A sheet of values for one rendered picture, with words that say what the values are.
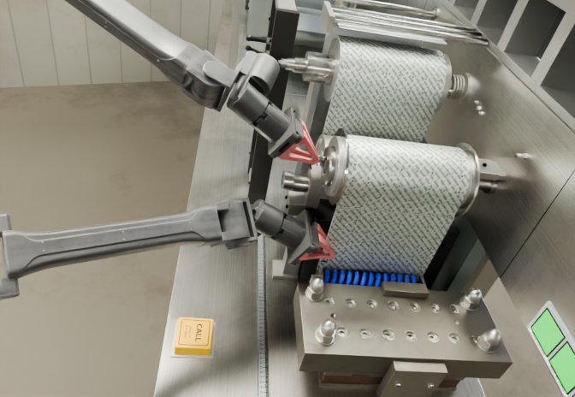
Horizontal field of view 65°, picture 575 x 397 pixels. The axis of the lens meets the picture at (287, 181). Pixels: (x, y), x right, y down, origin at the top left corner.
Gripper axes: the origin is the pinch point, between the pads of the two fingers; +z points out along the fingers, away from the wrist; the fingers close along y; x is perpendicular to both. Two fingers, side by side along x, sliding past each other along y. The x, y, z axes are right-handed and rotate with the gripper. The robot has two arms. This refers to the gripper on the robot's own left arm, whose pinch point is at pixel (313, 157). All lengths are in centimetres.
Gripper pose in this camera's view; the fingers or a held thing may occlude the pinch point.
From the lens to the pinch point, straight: 88.5
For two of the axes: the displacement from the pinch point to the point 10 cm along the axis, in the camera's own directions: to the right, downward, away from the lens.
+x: 7.0, -5.9, -4.0
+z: 7.1, 5.5, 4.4
